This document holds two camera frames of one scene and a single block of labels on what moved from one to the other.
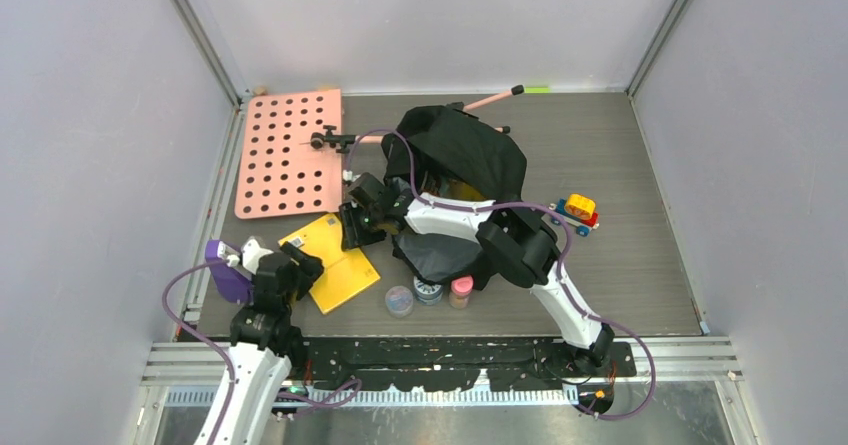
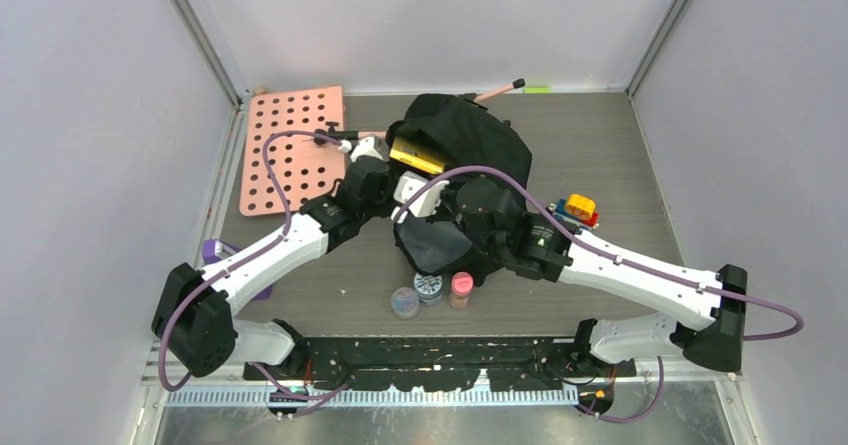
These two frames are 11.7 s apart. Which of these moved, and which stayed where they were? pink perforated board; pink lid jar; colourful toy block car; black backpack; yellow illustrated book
Moved: black backpack; yellow illustrated book
Stayed: colourful toy block car; pink lid jar; pink perforated board
